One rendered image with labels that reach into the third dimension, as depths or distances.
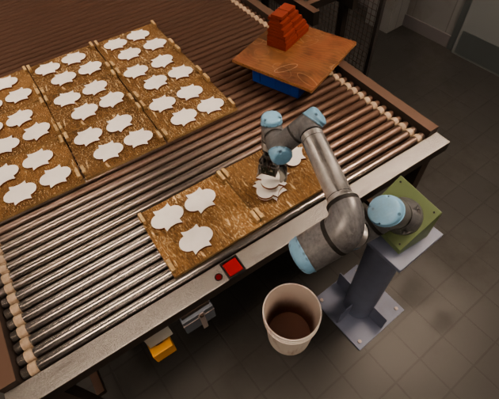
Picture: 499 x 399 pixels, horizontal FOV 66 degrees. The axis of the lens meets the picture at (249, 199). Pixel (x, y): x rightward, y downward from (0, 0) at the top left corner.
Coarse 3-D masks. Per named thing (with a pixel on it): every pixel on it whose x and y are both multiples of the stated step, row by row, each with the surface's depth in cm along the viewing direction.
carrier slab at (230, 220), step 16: (192, 192) 169; (224, 192) 168; (160, 208) 165; (208, 208) 164; (224, 208) 163; (240, 208) 163; (192, 224) 159; (208, 224) 159; (224, 224) 159; (240, 224) 158; (256, 224) 158; (160, 240) 155; (176, 240) 155; (224, 240) 154; (176, 256) 151; (192, 256) 150; (208, 256) 150; (176, 272) 147
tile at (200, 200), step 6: (198, 192) 168; (204, 192) 167; (210, 192) 167; (192, 198) 166; (198, 198) 166; (204, 198) 166; (210, 198) 165; (186, 204) 164; (192, 204) 164; (198, 204) 164; (204, 204) 164; (210, 204) 163; (192, 210) 162; (198, 210) 162; (204, 210) 163
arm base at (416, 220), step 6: (402, 198) 149; (408, 198) 150; (408, 204) 143; (414, 204) 146; (414, 210) 146; (420, 210) 147; (414, 216) 144; (420, 216) 146; (408, 222) 142; (414, 222) 145; (420, 222) 146; (402, 228) 144; (408, 228) 145; (414, 228) 146; (402, 234) 150
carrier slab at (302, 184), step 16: (256, 160) 179; (304, 160) 177; (240, 176) 174; (256, 176) 173; (288, 176) 172; (304, 176) 172; (240, 192) 168; (256, 192) 168; (288, 192) 167; (304, 192) 166; (272, 208) 162; (288, 208) 162
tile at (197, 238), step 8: (184, 232) 156; (192, 232) 156; (200, 232) 156; (208, 232) 155; (184, 240) 154; (192, 240) 153; (200, 240) 153; (208, 240) 153; (184, 248) 152; (192, 248) 151; (200, 248) 151
